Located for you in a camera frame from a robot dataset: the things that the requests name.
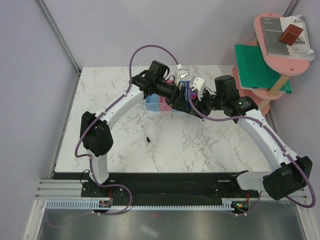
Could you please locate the white slotted cable duct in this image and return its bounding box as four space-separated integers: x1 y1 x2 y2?
45 199 240 211

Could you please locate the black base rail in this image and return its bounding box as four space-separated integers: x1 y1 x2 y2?
53 172 259 206

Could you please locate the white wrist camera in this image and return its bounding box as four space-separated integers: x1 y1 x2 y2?
190 77 206 101
173 69 190 86

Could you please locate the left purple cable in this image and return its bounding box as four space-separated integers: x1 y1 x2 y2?
74 44 182 228

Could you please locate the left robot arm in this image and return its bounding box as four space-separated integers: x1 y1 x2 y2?
80 60 191 197

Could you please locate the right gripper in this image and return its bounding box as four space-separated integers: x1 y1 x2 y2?
189 86 226 120

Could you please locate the green folder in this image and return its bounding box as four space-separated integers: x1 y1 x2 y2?
234 44 281 91

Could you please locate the light blue bin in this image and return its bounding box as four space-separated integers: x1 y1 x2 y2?
145 94 160 112
179 80 188 88

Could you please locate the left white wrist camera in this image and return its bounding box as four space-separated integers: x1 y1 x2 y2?
173 69 190 86

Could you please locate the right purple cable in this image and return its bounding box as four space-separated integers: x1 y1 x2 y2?
187 86 316 217

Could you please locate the pink two-tier stand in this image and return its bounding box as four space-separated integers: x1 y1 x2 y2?
232 13 310 115

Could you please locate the white spiral notebook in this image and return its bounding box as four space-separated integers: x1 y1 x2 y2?
280 14 315 61

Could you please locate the grey setup guide booklet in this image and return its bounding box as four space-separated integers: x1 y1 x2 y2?
260 17 289 56

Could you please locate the purple cable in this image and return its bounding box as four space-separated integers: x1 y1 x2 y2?
187 86 316 217
74 44 182 228

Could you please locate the dark red card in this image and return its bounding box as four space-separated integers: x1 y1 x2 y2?
279 24 303 46

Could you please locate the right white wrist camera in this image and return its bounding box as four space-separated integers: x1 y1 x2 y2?
190 77 206 101

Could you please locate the purple bin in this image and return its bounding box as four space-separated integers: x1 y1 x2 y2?
185 80 190 101

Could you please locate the pink bin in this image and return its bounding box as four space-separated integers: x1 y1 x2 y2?
159 96 173 112

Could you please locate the black-capped white pen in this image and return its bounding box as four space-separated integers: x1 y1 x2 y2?
141 126 151 144

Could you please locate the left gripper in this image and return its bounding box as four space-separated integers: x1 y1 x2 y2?
155 80 190 114

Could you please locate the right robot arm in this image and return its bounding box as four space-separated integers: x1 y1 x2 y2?
188 75 313 200

